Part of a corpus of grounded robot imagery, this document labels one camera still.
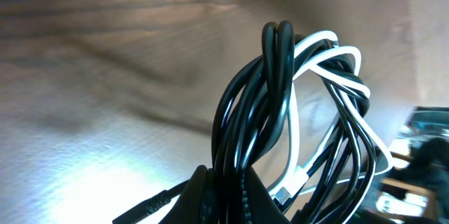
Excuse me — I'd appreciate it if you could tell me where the black USB cable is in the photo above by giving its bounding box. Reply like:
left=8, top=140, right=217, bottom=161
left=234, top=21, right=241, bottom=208
left=112, top=20, right=378, bottom=224

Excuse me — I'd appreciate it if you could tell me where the white USB cable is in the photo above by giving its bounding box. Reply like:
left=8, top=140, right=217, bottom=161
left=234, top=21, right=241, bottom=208
left=267, top=29, right=394, bottom=224

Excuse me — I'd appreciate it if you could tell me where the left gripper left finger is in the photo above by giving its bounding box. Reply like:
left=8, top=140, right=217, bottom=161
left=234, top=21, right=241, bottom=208
left=167, top=165, right=220, bottom=224

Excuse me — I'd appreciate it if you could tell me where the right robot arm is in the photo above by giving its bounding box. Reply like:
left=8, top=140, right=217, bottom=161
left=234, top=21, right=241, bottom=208
left=349, top=107, right=448, bottom=224

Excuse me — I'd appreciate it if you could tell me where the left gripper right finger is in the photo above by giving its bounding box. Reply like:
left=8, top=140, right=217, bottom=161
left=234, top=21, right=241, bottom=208
left=241, top=168, right=290, bottom=224

